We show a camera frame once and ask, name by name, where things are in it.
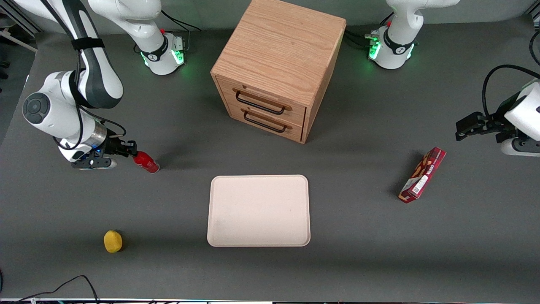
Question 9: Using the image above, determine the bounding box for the black right arm base cable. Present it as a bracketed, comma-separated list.
[160, 6, 202, 48]

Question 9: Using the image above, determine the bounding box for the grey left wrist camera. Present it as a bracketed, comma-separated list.
[501, 137, 540, 157]

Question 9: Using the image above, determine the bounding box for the black hanging cable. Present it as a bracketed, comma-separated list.
[529, 30, 540, 66]

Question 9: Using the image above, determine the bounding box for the red coke bottle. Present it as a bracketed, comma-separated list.
[133, 150, 160, 174]

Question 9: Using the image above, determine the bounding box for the red cookie box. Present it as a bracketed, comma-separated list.
[398, 147, 447, 204]

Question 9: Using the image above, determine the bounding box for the black cable along right arm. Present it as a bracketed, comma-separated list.
[44, 0, 127, 151]

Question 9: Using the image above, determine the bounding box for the black cable on table edge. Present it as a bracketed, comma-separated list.
[0, 275, 100, 304]

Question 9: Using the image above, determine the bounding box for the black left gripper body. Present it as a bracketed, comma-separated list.
[483, 92, 524, 144]

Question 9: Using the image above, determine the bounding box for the black looped wrist cable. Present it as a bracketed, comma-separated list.
[482, 64, 540, 119]

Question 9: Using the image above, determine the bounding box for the wooden drawer cabinet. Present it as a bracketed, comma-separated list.
[211, 0, 347, 144]

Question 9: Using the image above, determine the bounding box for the black left arm base cable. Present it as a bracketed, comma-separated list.
[343, 12, 394, 49]

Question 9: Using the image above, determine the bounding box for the wooden drawer with short handle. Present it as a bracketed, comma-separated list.
[228, 104, 305, 142]

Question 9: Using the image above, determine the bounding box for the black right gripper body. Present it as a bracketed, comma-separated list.
[103, 135, 128, 157]

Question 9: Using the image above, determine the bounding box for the black arm base cable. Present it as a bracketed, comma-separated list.
[160, 6, 202, 48]
[343, 12, 394, 49]

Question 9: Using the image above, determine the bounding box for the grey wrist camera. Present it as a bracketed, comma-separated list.
[71, 156, 118, 171]
[501, 137, 540, 157]

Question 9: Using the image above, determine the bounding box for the wooden drawer with long handle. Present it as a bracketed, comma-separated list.
[216, 77, 307, 128]

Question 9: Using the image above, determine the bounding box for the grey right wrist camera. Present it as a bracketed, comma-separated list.
[71, 156, 118, 171]

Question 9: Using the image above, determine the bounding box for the beige plastic tray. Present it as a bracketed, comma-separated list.
[207, 174, 311, 247]

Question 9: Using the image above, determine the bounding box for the yellow sponge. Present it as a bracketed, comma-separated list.
[103, 230, 124, 254]

